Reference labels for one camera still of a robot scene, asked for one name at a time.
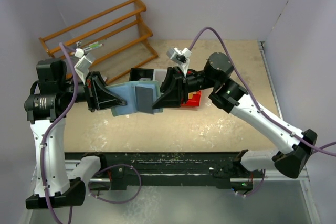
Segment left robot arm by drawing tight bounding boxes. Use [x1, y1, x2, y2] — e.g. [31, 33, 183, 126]
[24, 58, 127, 209]

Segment green card holder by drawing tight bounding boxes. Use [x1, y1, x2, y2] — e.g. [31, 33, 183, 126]
[107, 80, 163, 117]

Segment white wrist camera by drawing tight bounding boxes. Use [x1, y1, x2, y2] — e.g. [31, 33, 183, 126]
[166, 47, 192, 77]
[74, 48, 96, 84]

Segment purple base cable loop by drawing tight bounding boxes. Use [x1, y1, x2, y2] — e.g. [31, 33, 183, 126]
[88, 165, 142, 205]

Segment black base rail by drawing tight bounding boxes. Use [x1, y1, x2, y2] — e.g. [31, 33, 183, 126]
[65, 151, 263, 190]

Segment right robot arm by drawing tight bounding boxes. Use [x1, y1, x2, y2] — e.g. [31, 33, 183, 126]
[152, 48, 317, 178]

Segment red plastic bin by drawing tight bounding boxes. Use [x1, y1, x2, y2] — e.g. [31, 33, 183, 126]
[181, 91, 202, 108]

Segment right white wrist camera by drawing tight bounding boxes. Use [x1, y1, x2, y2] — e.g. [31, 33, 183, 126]
[166, 47, 192, 77]

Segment black plastic bin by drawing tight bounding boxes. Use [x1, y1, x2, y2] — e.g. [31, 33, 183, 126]
[129, 68, 154, 81]

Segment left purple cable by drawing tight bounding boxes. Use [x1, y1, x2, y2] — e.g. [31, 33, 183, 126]
[41, 42, 79, 224]

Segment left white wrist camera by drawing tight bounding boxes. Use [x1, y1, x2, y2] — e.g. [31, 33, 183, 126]
[74, 48, 96, 84]

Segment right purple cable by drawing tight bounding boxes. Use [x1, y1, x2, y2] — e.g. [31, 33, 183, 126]
[188, 26, 336, 198]

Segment white plastic bin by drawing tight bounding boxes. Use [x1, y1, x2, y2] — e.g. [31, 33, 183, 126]
[153, 69, 167, 83]

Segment pens on rack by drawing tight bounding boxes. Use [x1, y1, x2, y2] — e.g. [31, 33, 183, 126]
[76, 40, 104, 52]

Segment wooden rack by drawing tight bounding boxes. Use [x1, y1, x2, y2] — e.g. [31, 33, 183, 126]
[38, 0, 159, 83]

